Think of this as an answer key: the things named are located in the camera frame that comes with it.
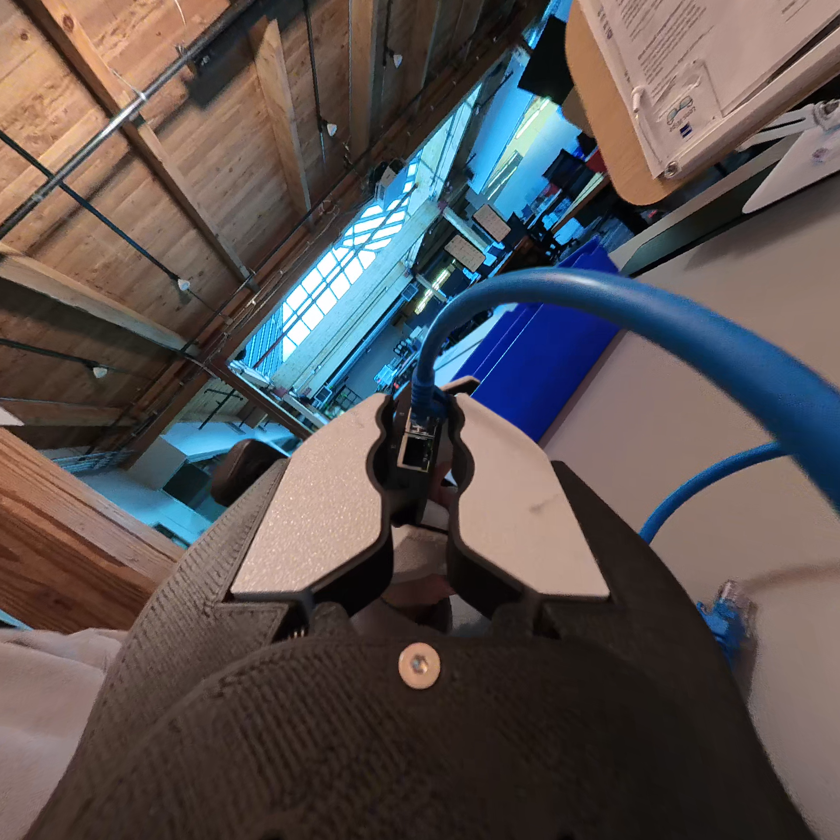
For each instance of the wooden instruction board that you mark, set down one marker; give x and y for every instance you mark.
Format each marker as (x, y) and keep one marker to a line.
(604, 131)

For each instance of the person's grey sweater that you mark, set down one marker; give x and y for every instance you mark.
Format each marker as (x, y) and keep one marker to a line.
(46, 722)

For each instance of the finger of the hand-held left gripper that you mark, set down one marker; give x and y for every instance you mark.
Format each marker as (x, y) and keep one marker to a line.
(423, 551)

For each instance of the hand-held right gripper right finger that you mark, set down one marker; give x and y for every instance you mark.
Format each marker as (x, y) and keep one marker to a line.
(525, 518)

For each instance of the small tan board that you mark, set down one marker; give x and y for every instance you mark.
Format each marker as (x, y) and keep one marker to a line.
(464, 251)
(491, 222)

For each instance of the black network splitter box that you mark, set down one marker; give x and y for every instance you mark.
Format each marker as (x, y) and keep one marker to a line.
(410, 485)

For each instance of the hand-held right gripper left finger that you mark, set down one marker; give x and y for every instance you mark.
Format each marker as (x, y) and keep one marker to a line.
(315, 518)

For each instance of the person's left hand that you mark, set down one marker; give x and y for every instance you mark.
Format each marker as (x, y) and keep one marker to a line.
(420, 594)

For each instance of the white board stand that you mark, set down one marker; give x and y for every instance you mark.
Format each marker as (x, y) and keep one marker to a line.
(800, 170)

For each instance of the large grid window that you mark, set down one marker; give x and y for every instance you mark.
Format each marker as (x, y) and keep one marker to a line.
(315, 302)

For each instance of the blue plastic bin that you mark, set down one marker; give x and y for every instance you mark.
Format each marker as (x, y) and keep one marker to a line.
(525, 367)

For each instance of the grey desk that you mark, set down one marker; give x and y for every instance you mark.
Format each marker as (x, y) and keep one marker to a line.
(689, 394)

